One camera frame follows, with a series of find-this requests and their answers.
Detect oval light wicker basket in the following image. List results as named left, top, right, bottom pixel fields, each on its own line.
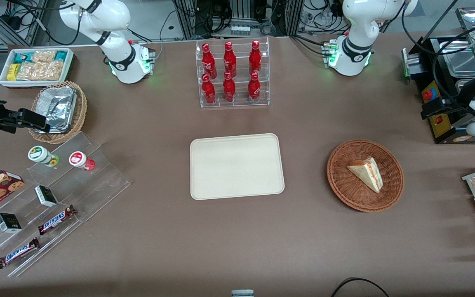
left=28, top=81, right=87, bottom=144

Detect stainless steel pan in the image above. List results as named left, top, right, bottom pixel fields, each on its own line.
left=439, top=39, right=475, bottom=78

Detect red cola bottle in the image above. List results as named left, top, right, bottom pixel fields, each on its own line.
left=249, top=40, right=262, bottom=75
left=248, top=72, right=261, bottom=103
left=223, top=41, right=237, bottom=78
left=201, top=73, right=216, bottom=104
left=201, top=43, right=217, bottom=79
left=223, top=72, right=236, bottom=103

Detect clear acrylic stepped display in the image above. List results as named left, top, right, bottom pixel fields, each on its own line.
left=0, top=131, right=131, bottom=278

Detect clear bag of crackers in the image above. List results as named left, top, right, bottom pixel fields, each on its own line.
left=16, top=50, right=64, bottom=81

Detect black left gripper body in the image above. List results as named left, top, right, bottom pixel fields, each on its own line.
left=439, top=97, right=475, bottom=121

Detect round brown wicker basket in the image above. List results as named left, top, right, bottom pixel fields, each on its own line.
left=327, top=139, right=405, bottom=213

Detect aluminium foil container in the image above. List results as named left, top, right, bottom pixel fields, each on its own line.
left=35, top=87, right=78, bottom=133

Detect green lid white cup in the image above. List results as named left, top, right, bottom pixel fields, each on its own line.
left=28, top=146, right=60, bottom=167

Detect snickers chocolate bar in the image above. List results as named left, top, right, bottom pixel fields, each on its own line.
left=38, top=205, right=77, bottom=236
left=0, top=237, right=40, bottom=269

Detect aluminium frame rack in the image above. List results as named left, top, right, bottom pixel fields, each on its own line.
left=172, top=0, right=304, bottom=40

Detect clear acrylic bottle rack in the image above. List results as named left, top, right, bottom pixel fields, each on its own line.
left=195, top=37, right=270, bottom=108

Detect triangle sandwich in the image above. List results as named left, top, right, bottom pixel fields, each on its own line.
left=347, top=157, right=383, bottom=193

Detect white plastic snack bin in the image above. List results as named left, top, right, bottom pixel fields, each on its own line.
left=0, top=48, right=75, bottom=89

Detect cream rectangular tray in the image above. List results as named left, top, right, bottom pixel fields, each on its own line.
left=190, top=133, right=285, bottom=200

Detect small black box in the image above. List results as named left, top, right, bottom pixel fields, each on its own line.
left=0, top=213, right=22, bottom=234
left=35, top=185, right=58, bottom=207

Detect red lid white cup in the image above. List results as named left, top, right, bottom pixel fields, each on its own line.
left=69, top=151, right=96, bottom=172

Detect black cable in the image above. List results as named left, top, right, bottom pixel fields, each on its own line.
left=330, top=278, right=390, bottom=297

